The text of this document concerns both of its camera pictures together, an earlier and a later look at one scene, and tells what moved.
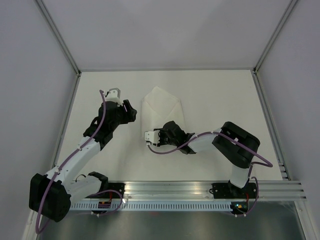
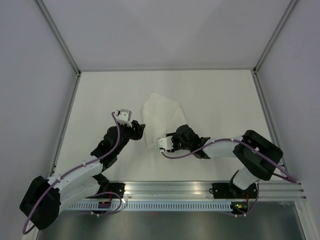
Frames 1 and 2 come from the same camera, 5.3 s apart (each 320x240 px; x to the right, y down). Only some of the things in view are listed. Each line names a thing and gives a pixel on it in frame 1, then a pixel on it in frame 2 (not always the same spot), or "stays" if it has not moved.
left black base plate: x=119 y=187 stays
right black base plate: x=229 y=190 stays
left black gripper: x=130 y=115 -> x=138 y=133
